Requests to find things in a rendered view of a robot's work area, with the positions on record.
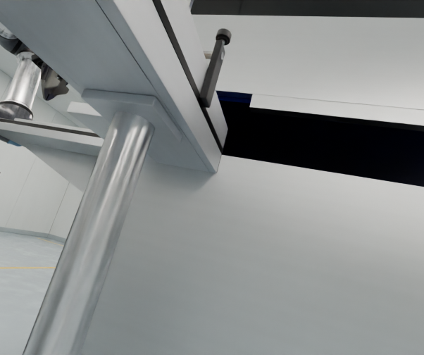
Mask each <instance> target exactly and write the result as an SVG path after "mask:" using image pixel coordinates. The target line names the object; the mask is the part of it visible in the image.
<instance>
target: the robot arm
mask: <svg viewBox="0 0 424 355"><path fill-rule="evenodd" d="M0 45H1V46H2V47H3V48H5V50H7V51H9V52H10V53H12V54H13V55H15V56H16V62H17V64H18V67H17V69H16V72H15V75H14V77H13V80H12V83H11V86H10V87H9V90H8V93H7V95H6V98H5V101H0V118H3V119H8V120H14V119H15V118H20V119H25V120H33V117H34V114H33V112H32V111H31V108H32V104H33V101H34V98H35V94H36V92H37V88H38V85H39V81H40V78H41V80H42V81H41V86H42V95H43V99H44V100H45V101H49V100H51V99H53V98H54V97H55V96H57V95H62V94H67V93H68V91H69V89H68V88H67V87H66V86H67V84H68V83H67V82H66V81H65V80H64V79H63V78H62V77H61V76H60V75H59V74H58V73H56V72H55V71H54V70H53V69H52V68H51V67H49V66H48V65H47V64H46V63H45V62H44V61H43V60H42V59H41V58H40V57H38V55H36V54H35V53H34V52H33V51H32V50H31V49H29V48H28V47H27V46H26V45H25V44H24V43H23V42H21V41H20V40H19V39H18V38H17V37H16V36H15V35H14V34H13V33H12V32H11V31H10V30H8V29H7V28H6V27H5V26H4V25H3V24H1V23H0ZM57 77H59V79H58V78H57ZM0 140H1V141H3V142H6V143H7V144H12V145H14V146H17V147H21V145H19V144H17V143H15V142H13V141H11V140H9V139H7V138H5V137H2V136H1V135H0Z"/></svg>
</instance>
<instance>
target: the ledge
mask: <svg viewBox="0 0 424 355"><path fill-rule="evenodd" d="M67 112H68V113H69V114H70V115H72V116H73V117H74V118H76V119H77V120H79V121H80V122H81V123H82V124H84V125H85V126H87V127H88V128H89V129H90V130H92V131H93V132H95V133H96V134H97V135H98V136H100V137H101V138H102V139H105V136H106V133H107V132H108V128H109V126H110V123H109V122H108V121H107V120H106V119H105V118H104V117H103V116H101V115H100V114H99V113H98V112H97V111H95V110H94V109H93V108H92V107H91V106H90V105H89V104H86V103H80V102H73V101H72V102H71V103H70V105H69V107H68V110H67Z"/></svg>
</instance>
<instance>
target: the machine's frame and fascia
mask: <svg viewBox="0 0 424 355"><path fill-rule="evenodd" d="M192 18H193V21H194V25H195V28H196V30H197V34H198V36H199V40H200V42H201V47H202V49H203V51H213V49H214V46H215V43H216V34H217V31H218V30H219V29H221V28H225V29H227V30H229V31H230V32H231V34H232V37H231V40H230V43H229V44H228V45H225V46H224V49H225V56H224V59H223V63H222V66H221V69H220V74H219V76H218V81H217V84H216V93H217V95H218V96H229V97H237V98H244V99H251V103H250V107H249V108H250V112H252V113H264V114H271V115H278V116H290V117H297V118H309V119H316V120H328V121H335V122H341V123H353V124H359V125H372V126H378V127H390V128H397V129H404V130H416V131H423V132H424V18H367V17H320V16H273V15H192Z"/></svg>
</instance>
